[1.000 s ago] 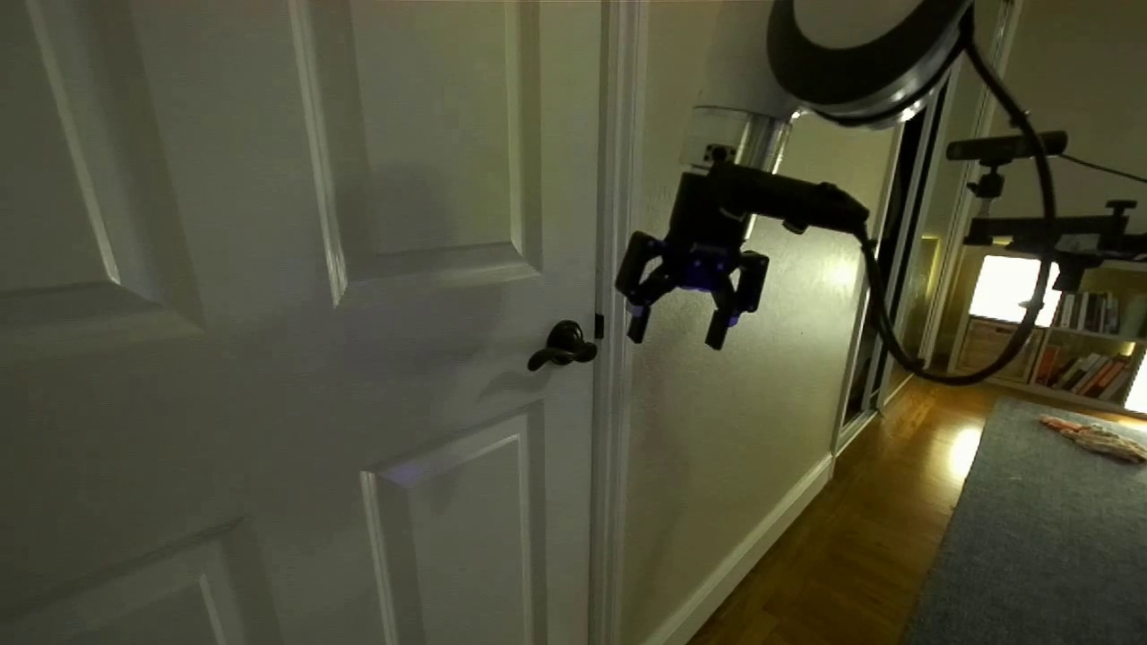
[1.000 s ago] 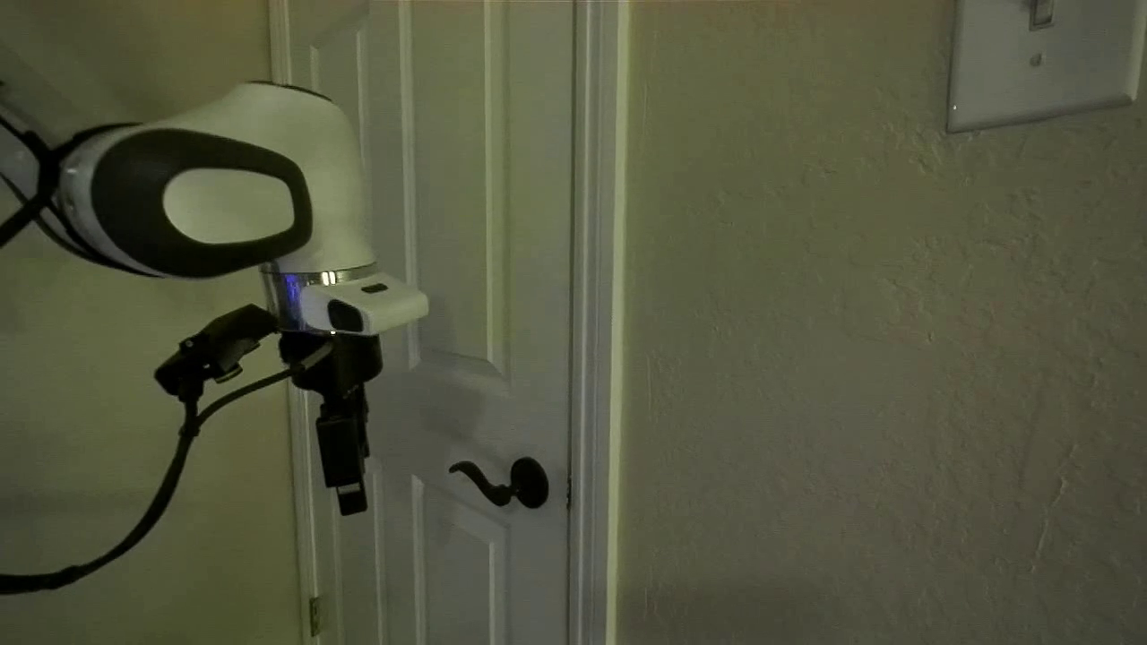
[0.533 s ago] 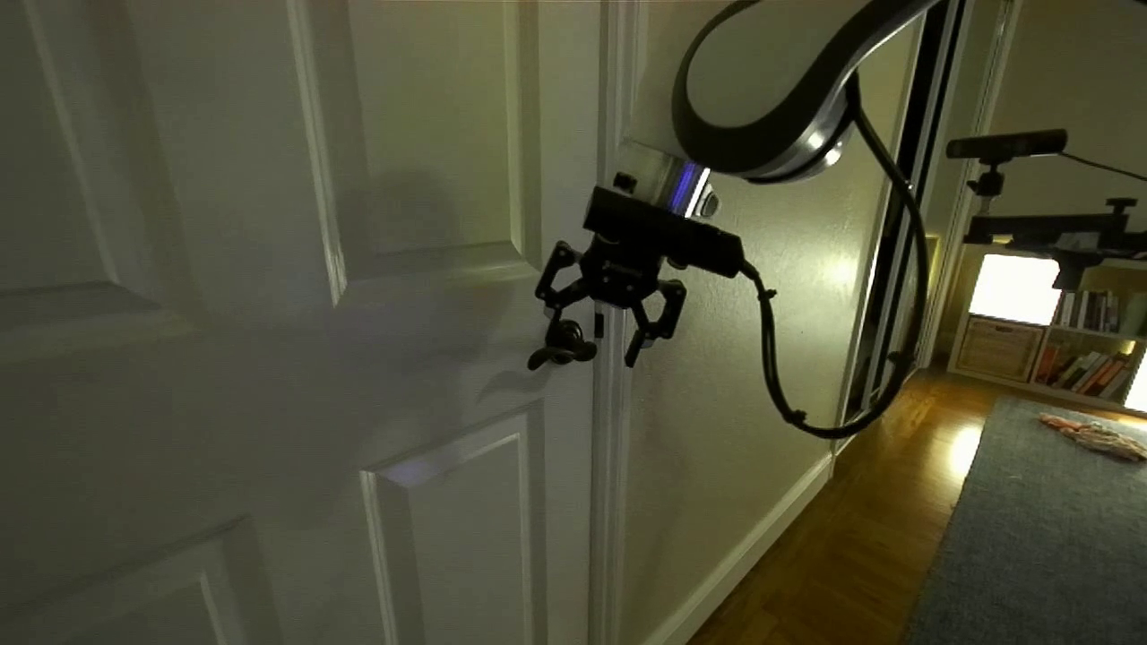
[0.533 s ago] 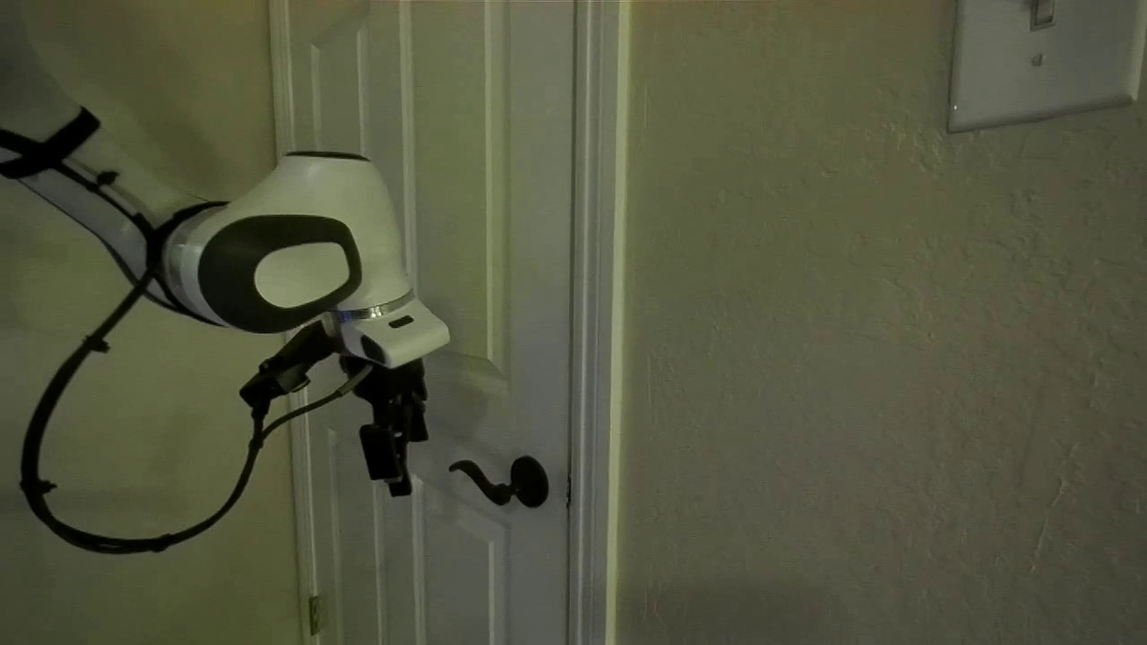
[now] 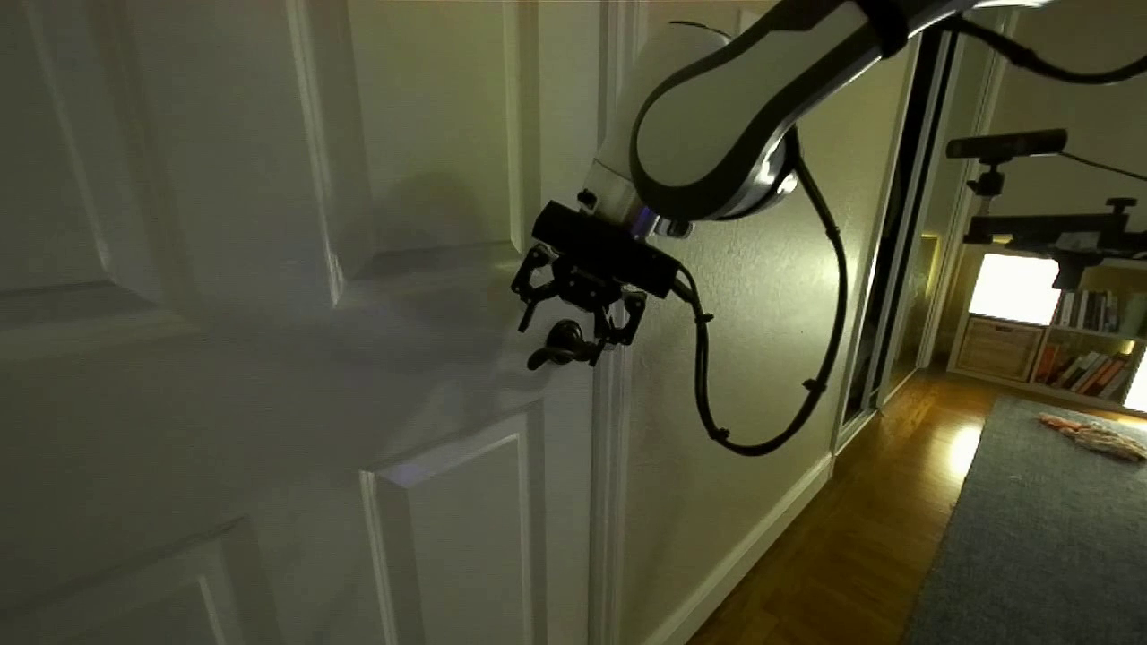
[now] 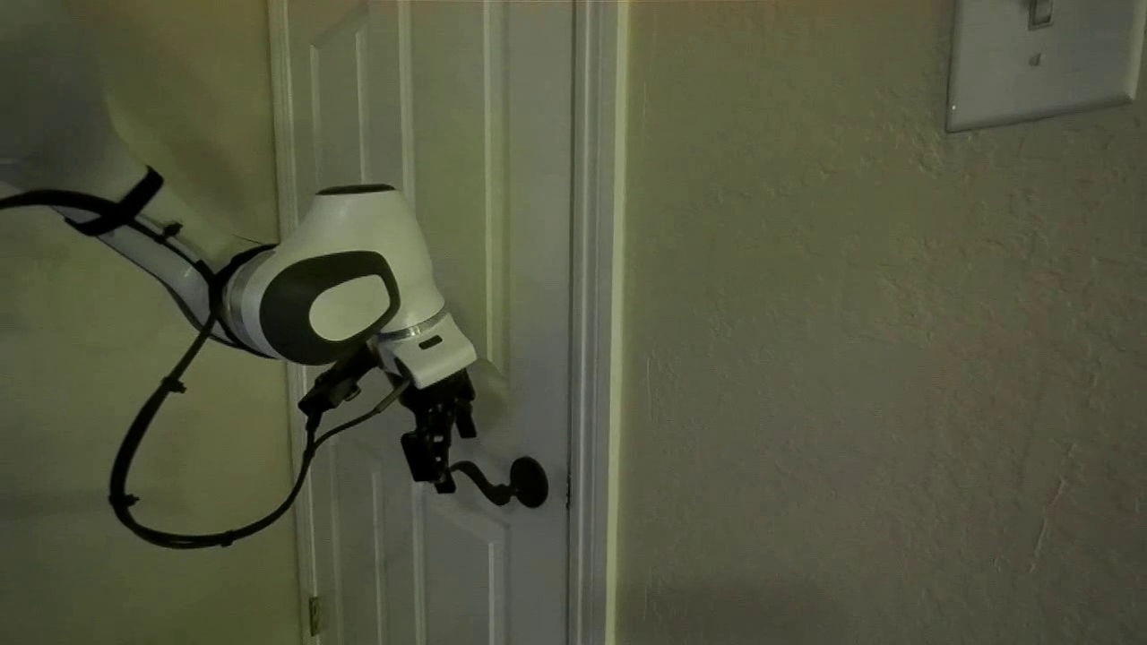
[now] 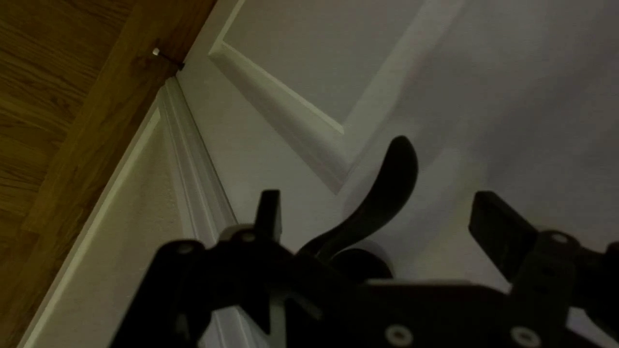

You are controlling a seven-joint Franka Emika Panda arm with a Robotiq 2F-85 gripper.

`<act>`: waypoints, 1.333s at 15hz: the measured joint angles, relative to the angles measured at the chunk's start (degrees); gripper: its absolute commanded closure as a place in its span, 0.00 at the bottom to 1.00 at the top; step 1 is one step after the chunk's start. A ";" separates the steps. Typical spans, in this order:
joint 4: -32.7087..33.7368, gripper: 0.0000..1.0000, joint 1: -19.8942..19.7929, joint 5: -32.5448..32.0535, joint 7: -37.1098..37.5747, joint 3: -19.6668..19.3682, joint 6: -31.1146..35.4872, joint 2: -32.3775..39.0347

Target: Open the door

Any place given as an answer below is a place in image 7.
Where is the white door frame trim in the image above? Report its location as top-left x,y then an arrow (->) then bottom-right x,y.
156,76 -> 272,348

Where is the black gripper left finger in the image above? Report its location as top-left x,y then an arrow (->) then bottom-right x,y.
108,188 -> 336,348

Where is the white baseboard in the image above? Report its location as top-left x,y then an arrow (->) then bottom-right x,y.
15,103 -> 166,348

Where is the black lever door handle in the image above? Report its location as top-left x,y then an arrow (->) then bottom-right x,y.
296,134 -> 419,282

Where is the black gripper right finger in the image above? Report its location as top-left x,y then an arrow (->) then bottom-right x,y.
466,190 -> 619,348

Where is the small dark door stop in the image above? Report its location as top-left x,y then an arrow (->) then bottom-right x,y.
149,45 -> 187,72

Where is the white panelled door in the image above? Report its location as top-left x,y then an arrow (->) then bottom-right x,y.
174,0 -> 619,348

